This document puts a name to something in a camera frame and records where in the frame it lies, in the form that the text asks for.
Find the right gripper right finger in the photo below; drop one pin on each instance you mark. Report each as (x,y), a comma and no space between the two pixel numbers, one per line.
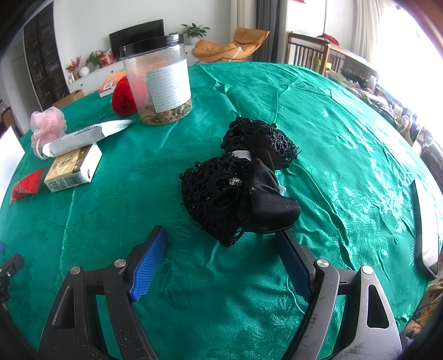
(367,330)

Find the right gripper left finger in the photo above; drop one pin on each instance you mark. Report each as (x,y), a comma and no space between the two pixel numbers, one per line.
(92,307)

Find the blue red snack packet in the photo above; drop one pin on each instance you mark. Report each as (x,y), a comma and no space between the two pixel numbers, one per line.
(27,186)

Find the yellow white tissue box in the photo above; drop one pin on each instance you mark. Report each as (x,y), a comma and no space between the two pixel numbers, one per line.
(73,169)

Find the pink mesh bath sponge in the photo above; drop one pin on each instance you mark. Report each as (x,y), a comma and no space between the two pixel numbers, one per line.
(47,126)

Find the silver foil packet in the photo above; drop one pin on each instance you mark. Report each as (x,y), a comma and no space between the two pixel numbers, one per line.
(84,137)

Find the black lace hair net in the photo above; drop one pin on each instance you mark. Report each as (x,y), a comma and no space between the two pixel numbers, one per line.
(238,192)

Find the smartphone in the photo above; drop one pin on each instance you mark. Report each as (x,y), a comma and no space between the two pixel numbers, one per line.
(426,211)

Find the white cardboard box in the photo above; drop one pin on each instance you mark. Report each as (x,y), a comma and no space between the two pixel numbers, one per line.
(10,157)

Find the brown cardboard box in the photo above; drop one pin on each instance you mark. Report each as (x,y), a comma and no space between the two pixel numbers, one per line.
(69,99)

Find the red yarn ball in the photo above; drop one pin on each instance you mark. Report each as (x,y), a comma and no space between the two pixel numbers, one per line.
(122,102)

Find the orange book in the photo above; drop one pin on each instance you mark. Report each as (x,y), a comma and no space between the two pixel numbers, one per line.
(110,83)

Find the red flower vase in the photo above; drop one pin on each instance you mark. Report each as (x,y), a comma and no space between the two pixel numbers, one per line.
(73,68)

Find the dark bookshelf cabinet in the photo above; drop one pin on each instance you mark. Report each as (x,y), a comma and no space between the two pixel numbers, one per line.
(42,58)

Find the clear jar black lid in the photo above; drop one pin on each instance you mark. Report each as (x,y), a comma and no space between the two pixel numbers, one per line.
(158,76)

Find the black television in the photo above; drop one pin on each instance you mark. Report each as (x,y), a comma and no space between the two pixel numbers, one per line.
(134,34)

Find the wooden bench seat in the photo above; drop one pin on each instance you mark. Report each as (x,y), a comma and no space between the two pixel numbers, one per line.
(320,55)

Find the potted green plant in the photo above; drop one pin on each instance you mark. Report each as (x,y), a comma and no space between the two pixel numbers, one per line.
(194,32)

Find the orange lounge chair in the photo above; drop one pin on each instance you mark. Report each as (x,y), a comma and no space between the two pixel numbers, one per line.
(244,44)

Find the grey curtain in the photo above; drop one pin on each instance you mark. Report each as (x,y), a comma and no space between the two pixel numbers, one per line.
(271,17)

